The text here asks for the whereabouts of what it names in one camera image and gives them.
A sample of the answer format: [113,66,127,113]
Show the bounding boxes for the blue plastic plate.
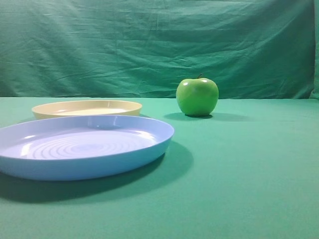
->
[0,115,174,181]

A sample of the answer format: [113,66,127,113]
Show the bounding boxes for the yellow plastic plate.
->
[32,100,142,120]

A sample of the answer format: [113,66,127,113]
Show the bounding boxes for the green apple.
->
[176,76,219,117]

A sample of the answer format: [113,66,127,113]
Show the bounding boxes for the green table cloth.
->
[0,98,319,239]

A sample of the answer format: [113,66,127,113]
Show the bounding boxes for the green backdrop cloth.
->
[0,0,319,99]

